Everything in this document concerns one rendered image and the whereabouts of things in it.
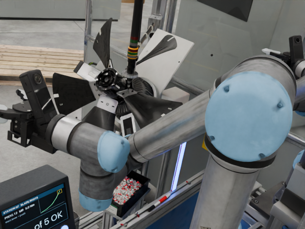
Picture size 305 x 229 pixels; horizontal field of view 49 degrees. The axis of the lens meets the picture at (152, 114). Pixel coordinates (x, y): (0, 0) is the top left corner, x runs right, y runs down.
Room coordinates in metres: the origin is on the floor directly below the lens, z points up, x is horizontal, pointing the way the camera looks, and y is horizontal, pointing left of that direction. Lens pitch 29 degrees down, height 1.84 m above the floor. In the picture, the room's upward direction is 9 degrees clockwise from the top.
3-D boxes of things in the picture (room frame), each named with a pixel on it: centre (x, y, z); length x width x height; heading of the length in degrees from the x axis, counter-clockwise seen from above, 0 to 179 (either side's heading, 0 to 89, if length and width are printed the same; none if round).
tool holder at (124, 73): (1.37, 0.12, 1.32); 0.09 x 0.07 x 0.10; 175
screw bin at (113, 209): (1.11, 0.08, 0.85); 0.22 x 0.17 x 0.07; 154
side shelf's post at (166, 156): (1.86, -0.14, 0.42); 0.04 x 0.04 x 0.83; 50
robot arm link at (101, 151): (0.57, 0.10, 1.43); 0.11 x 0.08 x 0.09; 69
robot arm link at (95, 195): (0.58, 0.09, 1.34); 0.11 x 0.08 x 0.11; 159
